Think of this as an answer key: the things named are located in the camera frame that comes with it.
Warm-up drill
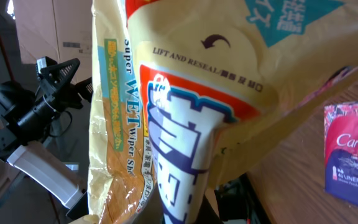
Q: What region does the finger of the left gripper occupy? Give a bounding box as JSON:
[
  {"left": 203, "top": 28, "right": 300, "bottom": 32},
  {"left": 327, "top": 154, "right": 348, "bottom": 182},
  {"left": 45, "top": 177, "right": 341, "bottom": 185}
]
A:
[
  {"left": 40, "top": 58, "right": 80, "bottom": 93},
  {"left": 75, "top": 77, "right": 93, "bottom": 103}
]

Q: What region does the brown cardboard box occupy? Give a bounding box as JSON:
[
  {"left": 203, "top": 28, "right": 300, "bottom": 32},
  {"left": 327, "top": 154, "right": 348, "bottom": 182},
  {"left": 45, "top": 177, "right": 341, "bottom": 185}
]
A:
[{"left": 13, "top": 0, "right": 93, "bottom": 83}]

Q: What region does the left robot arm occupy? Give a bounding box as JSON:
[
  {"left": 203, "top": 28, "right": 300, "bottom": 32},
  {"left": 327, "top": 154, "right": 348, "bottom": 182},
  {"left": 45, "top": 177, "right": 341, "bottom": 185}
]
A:
[{"left": 0, "top": 57, "right": 93, "bottom": 220}]

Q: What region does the red purple Carefree pack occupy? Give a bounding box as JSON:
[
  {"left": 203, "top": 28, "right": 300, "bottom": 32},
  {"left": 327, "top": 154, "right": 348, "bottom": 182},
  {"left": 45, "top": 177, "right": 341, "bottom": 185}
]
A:
[{"left": 324, "top": 101, "right": 358, "bottom": 206}]

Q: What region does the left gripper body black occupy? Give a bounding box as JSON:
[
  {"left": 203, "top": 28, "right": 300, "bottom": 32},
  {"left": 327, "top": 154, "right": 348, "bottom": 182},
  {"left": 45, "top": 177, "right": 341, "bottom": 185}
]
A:
[{"left": 36, "top": 57, "right": 84, "bottom": 111}]

